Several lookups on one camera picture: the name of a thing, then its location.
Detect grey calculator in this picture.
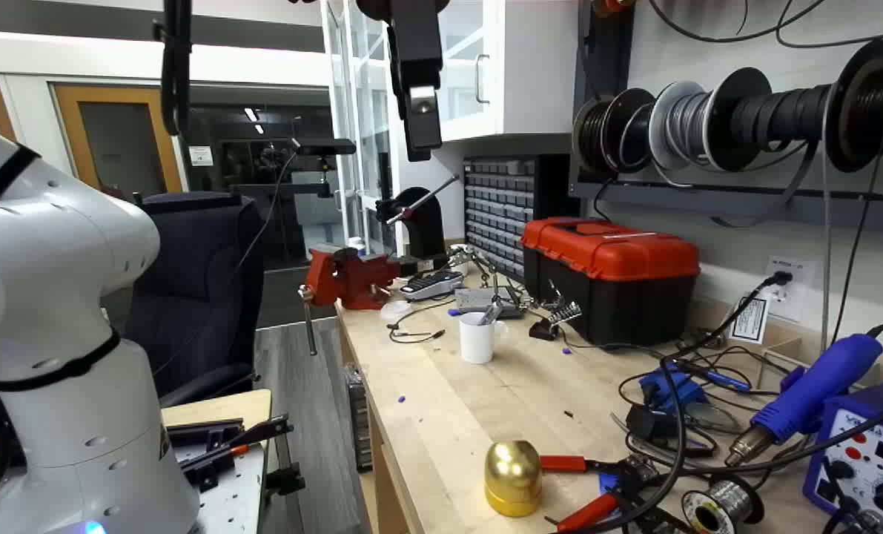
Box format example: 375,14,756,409
400,269,465,302

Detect large black wire spool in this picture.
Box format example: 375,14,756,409
825,39,883,174

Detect black power adapter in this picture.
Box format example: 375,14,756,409
625,403,681,444

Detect thin black cable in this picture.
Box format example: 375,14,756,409
387,296,457,344

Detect white wall cabinet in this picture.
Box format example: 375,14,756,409
382,0,581,143

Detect thick black cable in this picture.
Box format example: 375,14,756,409
552,271,795,534

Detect white framed glass door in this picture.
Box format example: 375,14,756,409
320,0,406,257

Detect dark office chair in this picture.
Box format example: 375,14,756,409
124,191,265,407

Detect red and black toolbox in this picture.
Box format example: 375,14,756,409
520,216,701,347

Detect solder spool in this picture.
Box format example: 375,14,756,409
681,477,766,534

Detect wall socket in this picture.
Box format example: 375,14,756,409
765,255,821,323

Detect black clamp with orange tip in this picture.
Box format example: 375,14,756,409
165,415,294,490

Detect small parts drawer cabinet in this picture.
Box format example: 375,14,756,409
463,155,572,283

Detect gold metal dome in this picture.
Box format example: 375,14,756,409
483,439,543,518

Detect white label card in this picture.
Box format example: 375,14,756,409
728,294,773,346

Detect blue soldering iron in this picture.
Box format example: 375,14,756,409
674,359,753,393

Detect wire spool rack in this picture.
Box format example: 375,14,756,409
569,39,883,228

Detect grey flat box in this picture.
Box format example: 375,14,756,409
454,287,525,320

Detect helping hands tool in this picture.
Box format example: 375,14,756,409
447,244,503,290
510,280,583,342

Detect red bench vise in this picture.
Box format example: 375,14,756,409
297,247,403,356

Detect blue rework station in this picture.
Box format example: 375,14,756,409
802,373,883,534

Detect blue connector block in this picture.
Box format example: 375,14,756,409
638,366,710,416

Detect white mug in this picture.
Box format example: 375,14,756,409
459,311,509,365

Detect blue hot air gun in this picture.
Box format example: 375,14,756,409
724,333,883,469

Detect small black wire spool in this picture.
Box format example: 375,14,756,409
572,88,658,177

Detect black rounded device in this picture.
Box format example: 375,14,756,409
375,186,448,262

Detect grey wire spool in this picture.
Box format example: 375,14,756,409
647,79,718,172

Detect long black wire spool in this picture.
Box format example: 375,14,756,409
703,67,836,173

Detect red handled pliers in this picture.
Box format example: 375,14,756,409
538,453,661,534

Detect black wall cables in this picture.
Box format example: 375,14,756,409
646,0,883,50

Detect silver rod with red grip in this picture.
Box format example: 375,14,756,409
386,174,461,225

